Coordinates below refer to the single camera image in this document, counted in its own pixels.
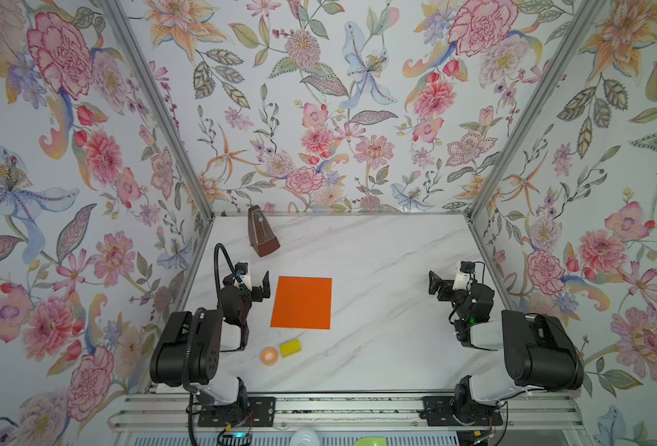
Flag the orange square paper sheet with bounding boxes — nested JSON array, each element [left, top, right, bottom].
[[270, 276, 332, 330]]

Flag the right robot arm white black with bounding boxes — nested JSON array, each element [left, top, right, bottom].
[[428, 262, 584, 425]]

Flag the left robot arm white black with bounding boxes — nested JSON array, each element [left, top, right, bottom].
[[149, 271, 271, 408]]

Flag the brown wooden metronome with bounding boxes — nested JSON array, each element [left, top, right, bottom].
[[248, 206, 280, 258]]

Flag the yellow rectangular block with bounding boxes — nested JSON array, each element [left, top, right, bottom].
[[279, 339, 302, 358]]

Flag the orange tape roll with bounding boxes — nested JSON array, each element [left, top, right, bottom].
[[260, 347, 280, 367]]

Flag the white round object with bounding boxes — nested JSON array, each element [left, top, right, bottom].
[[289, 429, 322, 446]]

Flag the green object at edge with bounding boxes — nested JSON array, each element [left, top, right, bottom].
[[353, 437, 387, 446]]

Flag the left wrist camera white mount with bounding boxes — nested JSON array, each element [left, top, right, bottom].
[[234, 262, 252, 290]]

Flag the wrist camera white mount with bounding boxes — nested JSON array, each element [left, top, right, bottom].
[[234, 262, 252, 290], [452, 261, 476, 291]]

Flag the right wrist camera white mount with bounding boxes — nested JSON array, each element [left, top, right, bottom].
[[452, 261, 476, 291]]

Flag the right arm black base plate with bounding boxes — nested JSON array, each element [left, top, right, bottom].
[[418, 395, 504, 427]]

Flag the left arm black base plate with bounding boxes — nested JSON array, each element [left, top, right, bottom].
[[197, 397, 276, 429]]

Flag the aluminium front rail frame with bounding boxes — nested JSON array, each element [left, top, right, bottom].
[[109, 391, 583, 432]]

